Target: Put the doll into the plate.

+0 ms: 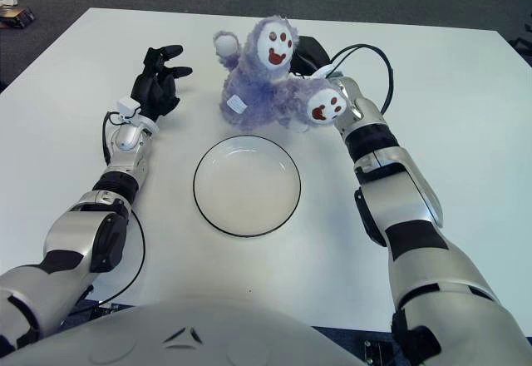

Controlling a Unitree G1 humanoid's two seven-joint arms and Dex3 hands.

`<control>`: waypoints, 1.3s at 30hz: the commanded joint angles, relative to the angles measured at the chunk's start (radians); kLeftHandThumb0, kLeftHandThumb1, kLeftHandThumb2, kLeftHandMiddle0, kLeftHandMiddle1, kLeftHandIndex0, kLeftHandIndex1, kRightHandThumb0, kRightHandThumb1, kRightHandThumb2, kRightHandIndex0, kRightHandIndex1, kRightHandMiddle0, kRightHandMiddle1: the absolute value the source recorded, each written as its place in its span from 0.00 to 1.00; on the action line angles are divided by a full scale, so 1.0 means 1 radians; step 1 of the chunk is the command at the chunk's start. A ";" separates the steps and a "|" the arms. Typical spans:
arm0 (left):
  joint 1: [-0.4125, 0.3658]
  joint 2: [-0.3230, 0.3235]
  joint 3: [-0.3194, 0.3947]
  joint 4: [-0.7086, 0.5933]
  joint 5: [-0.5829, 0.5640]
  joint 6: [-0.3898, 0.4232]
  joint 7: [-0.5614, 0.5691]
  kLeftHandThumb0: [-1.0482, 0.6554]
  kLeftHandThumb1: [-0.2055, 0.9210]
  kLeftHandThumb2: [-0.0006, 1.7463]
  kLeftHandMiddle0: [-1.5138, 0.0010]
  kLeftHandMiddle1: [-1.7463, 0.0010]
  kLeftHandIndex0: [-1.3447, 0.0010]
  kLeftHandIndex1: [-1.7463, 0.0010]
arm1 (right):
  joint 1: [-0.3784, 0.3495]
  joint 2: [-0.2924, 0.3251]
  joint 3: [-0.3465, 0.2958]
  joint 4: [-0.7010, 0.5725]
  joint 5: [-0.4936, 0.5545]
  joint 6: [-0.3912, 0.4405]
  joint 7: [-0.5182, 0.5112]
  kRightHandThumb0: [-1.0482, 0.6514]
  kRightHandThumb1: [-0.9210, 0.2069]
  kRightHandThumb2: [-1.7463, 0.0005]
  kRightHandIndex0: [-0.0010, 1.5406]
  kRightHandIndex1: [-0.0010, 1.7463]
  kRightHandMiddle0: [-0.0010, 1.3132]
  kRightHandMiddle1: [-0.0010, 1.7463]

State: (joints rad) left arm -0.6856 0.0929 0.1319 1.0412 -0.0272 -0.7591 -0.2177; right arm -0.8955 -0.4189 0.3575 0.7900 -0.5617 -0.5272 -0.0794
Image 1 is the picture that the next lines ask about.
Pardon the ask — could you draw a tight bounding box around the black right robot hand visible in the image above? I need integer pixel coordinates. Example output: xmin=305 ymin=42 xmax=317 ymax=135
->
xmin=289 ymin=36 xmax=332 ymax=79

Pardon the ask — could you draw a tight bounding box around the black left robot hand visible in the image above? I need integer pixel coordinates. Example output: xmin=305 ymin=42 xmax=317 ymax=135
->
xmin=131 ymin=44 xmax=195 ymax=122

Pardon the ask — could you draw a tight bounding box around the purple plush rabbit doll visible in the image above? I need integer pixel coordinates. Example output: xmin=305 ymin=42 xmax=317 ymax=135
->
xmin=213 ymin=15 xmax=348 ymax=133

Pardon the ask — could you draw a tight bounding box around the white plate with black rim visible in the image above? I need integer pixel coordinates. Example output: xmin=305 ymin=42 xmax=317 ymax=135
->
xmin=192 ymin=134 xmax=302 ymax=239

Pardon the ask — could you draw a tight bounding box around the white right wrist connector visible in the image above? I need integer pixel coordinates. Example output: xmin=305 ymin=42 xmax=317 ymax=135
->
xmin=309 ymin=62 xmax=346 ymax=80

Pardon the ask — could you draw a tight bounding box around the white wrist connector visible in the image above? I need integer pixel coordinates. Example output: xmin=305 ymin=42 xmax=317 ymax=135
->
xmin=111 ymin=97 xmax=142 ymax=126
xmin=309 ymin=62 xmax=346 ymax=80

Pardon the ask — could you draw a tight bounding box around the white left wrist connector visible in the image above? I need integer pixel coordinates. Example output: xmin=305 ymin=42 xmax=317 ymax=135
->
xmin=111 ymin=97 xmax=142 ymax=126

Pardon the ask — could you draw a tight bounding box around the black and gold box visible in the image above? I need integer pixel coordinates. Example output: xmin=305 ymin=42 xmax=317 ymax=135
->
xmin=0 ymin=7 xmax=36 ymax=30

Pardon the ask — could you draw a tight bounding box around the black chair base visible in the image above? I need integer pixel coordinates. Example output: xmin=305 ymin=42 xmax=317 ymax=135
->
xmin=506 ymin=7 xmax=532 ymax=70

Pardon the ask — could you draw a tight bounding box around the grey robot torso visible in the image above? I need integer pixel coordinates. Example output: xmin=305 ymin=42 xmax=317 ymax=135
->
xmin=0 ymin=299 xmax=367 ymax=366

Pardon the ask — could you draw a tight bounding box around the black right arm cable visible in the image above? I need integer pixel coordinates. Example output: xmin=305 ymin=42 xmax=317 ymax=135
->
xmin=315 ymin=43 xmax=395 ymax=113

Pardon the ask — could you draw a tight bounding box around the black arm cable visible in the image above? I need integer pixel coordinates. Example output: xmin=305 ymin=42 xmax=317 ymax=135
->
xmin=85 ymin=110 xmax=146 ymax=304
xmin=315 ymin=43 xmax=395 ymax=113

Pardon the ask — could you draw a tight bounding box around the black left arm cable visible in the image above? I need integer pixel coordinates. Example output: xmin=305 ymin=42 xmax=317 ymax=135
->
xmin=85 ymin=110 xmax=146 ymax=304

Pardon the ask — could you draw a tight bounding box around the metal table bracket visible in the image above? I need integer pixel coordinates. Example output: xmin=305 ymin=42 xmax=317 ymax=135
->
xmin=89 ymin=301 xmax=126 ymax=317
xmin=362 ymin=339 xmax=396 ymax=366

